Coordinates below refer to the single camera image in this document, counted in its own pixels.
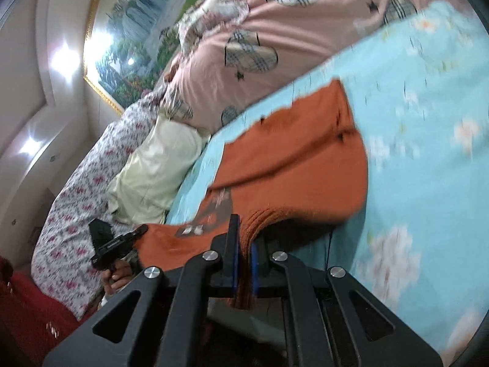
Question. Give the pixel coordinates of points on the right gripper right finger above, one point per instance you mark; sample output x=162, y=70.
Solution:
x=330, y=319

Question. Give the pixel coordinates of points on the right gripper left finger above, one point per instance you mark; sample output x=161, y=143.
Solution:
x=158, y=318

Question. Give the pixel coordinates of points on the orange knit sweater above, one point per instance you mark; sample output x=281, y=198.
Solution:
x=304, y=163

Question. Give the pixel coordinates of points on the person's left hand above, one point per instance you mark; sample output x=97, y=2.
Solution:
x=117, y=277

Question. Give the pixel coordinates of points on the white floral bedsheet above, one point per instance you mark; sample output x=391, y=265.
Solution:
x=61, y=262

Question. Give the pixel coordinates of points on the cream yellow pillow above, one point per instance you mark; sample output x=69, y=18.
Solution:
x=144, y=190

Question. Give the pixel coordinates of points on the red garment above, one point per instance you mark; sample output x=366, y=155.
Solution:
x=32, y=324

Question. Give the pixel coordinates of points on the framed landscape painting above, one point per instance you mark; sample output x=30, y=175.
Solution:
x=128, y=44

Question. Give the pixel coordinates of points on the light blue floral quilt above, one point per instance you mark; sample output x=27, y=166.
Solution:
x=418, y=90

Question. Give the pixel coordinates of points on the pink plaid-heart duvet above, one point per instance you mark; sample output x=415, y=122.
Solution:
x=279, y=41

